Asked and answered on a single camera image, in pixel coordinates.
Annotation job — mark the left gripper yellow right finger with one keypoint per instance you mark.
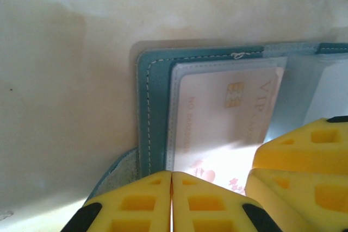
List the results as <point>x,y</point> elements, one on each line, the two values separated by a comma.
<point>195,191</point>

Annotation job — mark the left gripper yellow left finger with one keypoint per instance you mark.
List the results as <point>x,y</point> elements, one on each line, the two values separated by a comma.
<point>152,194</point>

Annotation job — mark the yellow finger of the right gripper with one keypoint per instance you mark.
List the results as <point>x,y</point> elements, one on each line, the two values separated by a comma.
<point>301,153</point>
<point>301,204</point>

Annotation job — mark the white pink flowered credit card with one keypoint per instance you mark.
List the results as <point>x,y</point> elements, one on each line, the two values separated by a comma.
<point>217,123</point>

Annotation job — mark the blue leather card holder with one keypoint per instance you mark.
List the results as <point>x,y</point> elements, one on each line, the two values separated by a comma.
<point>157,101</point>

